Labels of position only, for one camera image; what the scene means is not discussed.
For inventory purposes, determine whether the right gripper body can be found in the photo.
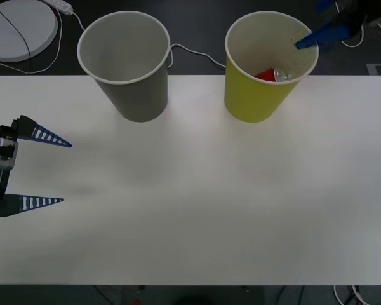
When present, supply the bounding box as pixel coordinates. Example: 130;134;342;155
331;0;370;36

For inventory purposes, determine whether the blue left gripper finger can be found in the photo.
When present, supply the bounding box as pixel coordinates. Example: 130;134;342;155
17;114;74;149
0;193;65;218

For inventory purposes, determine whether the orange-red drink can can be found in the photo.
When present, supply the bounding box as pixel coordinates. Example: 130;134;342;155
253;67;293;83

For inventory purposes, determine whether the yellow-green plastic waste bin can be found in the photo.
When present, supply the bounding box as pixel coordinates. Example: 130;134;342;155
224;11;319;124

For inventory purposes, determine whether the white round floor base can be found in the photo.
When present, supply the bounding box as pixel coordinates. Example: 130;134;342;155
0;0;59;63

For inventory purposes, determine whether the grey plastic waste bin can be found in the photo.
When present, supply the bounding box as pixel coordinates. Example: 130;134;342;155
77;11;171;123

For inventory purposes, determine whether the white power strip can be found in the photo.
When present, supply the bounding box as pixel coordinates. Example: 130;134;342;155
39;0;74;16

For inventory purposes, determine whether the thin black cable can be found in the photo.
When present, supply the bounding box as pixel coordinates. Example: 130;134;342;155
0;5;33;76

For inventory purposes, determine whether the white looped cable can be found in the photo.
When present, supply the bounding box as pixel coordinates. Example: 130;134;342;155
0;8;64;76

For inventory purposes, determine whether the white power strip cable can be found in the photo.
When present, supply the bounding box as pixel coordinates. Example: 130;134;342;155
70;11;227;69

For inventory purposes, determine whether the white cable under table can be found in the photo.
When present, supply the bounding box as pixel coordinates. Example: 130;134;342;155
332;284;368;305

